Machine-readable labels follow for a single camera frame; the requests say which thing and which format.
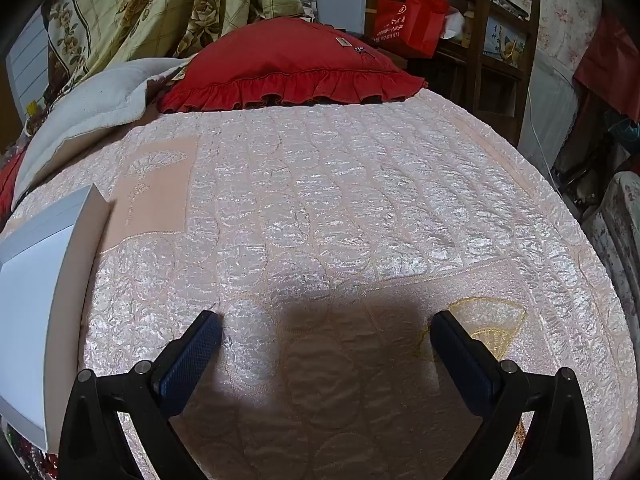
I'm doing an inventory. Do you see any dark wooden shelf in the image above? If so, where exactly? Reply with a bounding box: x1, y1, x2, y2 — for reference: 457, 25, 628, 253
430, 0, 542, 146

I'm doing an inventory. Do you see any red cloth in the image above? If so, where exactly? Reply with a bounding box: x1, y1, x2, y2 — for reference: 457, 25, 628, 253
574, 10, 640, 113

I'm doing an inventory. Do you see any pink quilted bedspread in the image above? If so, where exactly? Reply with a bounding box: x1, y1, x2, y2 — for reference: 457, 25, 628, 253
0, 87, 631, 480

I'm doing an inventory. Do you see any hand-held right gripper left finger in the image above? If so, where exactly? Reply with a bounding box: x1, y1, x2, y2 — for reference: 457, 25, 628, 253
57, 310, 223, 480

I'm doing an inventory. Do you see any white cardboard box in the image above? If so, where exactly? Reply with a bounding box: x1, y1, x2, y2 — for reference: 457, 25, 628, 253
0, 183, 118, 453

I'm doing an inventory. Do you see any pink floral curtain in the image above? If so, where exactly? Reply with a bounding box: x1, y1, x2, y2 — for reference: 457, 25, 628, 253
495, 0, 603, 76

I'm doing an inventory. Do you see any red fringed pillow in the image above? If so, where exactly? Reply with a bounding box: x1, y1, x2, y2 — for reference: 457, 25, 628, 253
0, 152, 26, 221

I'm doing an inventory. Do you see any red ruffled pillow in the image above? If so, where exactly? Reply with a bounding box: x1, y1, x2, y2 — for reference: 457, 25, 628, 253
156, 16, 428, 113

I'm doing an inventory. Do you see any green floral quilt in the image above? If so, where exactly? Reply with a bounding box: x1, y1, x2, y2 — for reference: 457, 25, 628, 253
42, 0, 306, 111

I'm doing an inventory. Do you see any red shopping bag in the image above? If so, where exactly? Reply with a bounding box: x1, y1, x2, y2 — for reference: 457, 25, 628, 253
372, 0, 451, 59

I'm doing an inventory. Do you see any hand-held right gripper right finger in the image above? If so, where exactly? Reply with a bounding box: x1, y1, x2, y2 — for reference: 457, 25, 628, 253
430, 310, 596, 480

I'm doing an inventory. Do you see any white fleece blanket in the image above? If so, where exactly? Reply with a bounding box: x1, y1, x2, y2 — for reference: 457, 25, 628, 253
12, 57, 193, 206

